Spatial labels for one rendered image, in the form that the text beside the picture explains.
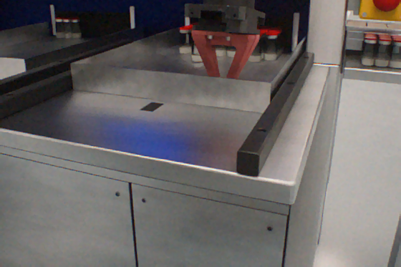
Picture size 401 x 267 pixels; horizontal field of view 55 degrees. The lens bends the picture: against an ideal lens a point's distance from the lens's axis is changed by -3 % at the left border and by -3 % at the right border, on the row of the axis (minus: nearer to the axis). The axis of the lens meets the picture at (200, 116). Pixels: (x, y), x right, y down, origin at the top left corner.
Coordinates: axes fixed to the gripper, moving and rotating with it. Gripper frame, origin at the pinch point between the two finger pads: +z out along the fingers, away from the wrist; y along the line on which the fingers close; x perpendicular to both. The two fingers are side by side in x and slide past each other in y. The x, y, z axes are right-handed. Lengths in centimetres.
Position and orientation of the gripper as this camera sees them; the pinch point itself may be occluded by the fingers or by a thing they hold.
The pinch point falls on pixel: (221, 89)
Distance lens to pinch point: 45.6
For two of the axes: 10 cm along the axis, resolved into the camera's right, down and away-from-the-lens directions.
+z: -0.7, 9.7, 2.1
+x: -9.3, -1.4, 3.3
